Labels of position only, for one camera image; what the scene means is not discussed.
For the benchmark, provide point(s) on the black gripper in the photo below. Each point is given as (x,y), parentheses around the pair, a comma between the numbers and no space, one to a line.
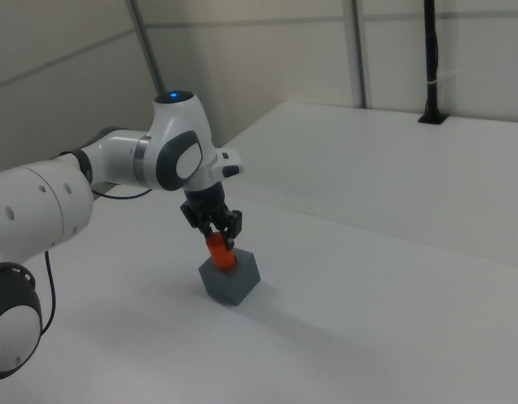
(206,202)

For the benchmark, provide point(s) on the orange cylinder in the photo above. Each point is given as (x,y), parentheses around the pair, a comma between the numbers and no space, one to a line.
(220,252)

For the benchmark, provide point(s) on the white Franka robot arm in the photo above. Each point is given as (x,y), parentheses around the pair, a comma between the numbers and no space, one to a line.
(31,202)

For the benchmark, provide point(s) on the grey block with round hole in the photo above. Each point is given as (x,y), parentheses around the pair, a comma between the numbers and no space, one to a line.
(237,286)

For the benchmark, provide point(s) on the black pole with table clamp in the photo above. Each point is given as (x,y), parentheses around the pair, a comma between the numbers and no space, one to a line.
(431,63)

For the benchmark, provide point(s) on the grey partition post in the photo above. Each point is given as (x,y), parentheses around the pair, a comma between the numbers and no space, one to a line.
(359,54)
(147,46)

